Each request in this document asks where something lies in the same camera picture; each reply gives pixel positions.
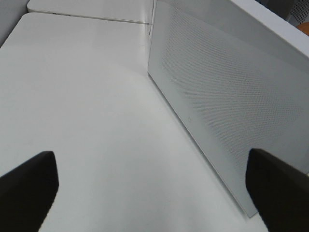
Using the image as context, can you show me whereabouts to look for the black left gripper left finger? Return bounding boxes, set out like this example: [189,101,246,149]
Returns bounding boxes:
[0,151,59,232]

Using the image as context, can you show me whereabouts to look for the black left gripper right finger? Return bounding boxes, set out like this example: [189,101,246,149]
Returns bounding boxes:
[245,148,309,232]

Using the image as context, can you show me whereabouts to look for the white microwave door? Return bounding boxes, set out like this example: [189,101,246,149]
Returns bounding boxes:
[148,0,309,217]

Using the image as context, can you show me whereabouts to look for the white microwave oven body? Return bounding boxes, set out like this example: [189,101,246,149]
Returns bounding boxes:
[255,0,309,37]

